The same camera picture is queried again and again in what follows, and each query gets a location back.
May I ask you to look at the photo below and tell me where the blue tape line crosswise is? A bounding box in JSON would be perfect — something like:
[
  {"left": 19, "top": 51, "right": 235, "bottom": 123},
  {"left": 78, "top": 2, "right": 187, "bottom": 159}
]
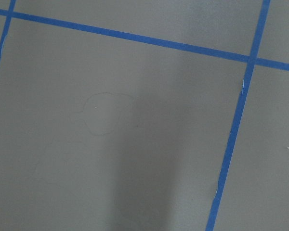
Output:
[{"left": 0, "top": 7, "right": 289, "bottom": 72}]

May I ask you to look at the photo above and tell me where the blue tape line lengthwise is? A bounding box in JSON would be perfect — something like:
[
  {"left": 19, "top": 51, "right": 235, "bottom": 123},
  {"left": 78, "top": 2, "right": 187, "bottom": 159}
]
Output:
[{"left": 205, "top": 0, "right": 271, "bottom": 231}]

